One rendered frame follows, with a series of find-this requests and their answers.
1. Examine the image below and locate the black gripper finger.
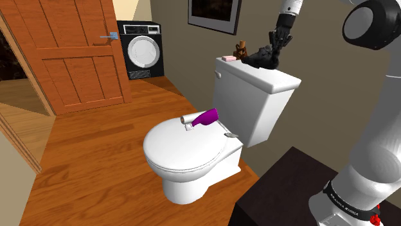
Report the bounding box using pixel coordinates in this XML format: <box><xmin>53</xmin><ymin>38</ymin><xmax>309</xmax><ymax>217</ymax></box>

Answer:
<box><xmin>269</xmin><ymin>30</ymin><xmax>294</xmax><ymax>56</ymax></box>

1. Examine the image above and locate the black animal figure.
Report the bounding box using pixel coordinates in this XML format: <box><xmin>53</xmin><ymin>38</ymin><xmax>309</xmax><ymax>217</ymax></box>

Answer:
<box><xmin>241</xmin><ymin>44</ymin><xmax>280</xmax><ymax>70</ymax></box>

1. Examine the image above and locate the brown wooden figure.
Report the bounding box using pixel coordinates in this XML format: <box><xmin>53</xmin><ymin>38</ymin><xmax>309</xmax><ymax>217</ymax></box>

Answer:
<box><xmin>233</xmin><ymin>40</ymin><xmax>249</xmax><ymax>60</ymax></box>

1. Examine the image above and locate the white toilet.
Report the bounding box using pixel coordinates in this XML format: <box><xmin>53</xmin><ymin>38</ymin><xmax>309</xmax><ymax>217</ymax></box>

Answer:
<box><xmin>143</xmin><ymin>56</ymin><xmax>302</xmax><ymax>205</ymax></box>

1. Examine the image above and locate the purple and white hair dryer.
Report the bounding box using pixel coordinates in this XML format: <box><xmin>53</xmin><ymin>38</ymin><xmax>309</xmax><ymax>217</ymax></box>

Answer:
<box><xmin>180</xmin><ymin>108</ymin><xmax>220</xmax><ymax>132</ymax></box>

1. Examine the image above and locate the black washing machine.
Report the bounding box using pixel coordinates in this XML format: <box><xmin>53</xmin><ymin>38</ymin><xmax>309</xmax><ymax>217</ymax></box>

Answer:
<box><xmin>116</xmin><ymin>20</ymin><xmax>165</xmax><ymax>81</ymax></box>

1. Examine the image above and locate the wooden door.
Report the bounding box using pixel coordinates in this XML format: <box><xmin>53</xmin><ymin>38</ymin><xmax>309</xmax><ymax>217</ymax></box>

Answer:
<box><xmin>0</xmin><ymin>0</ymin><xmax>133</xmax><ymax>116</ymax></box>

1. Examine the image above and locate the framed wall picture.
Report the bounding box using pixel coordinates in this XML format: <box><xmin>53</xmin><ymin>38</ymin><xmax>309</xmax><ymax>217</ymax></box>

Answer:
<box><xmin>188</xmin><ymin>0</ymin><xmax>243</xmax><ymax>36</ymax></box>

